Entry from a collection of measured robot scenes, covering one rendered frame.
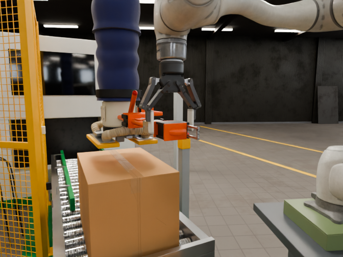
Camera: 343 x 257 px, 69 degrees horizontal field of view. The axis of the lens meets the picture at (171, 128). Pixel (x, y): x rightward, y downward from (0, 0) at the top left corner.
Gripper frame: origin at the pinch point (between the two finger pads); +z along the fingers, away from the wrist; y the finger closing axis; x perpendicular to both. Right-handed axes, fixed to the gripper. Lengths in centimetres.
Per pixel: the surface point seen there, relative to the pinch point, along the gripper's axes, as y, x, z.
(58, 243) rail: 34, -53, 60
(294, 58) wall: -997, -751, -182
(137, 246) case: 3, -29, 55
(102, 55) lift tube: 10, -53, -29
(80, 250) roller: 24, -53, 65
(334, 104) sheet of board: -1168, -656, 30
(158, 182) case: -7.4, -28.4, 27.6
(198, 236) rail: -29, -29, 60
